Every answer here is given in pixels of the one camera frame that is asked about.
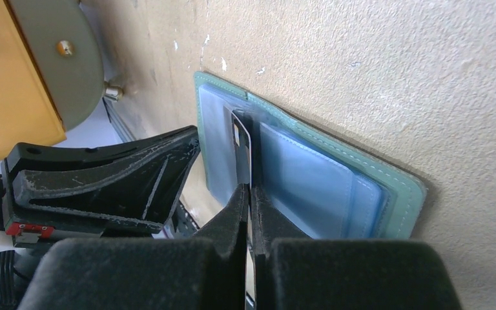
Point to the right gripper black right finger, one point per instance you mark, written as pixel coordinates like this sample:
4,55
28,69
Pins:
294,271

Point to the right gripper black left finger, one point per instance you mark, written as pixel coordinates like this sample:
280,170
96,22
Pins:
205,271

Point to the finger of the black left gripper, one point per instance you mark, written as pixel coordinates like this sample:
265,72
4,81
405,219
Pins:
133,186

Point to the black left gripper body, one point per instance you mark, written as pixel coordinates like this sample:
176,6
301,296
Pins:
22,247

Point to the grey-green card holder wallet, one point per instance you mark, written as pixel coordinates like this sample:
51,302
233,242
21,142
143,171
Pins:
327,188

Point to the yellow drawer box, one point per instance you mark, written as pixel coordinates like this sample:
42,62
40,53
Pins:
51,72

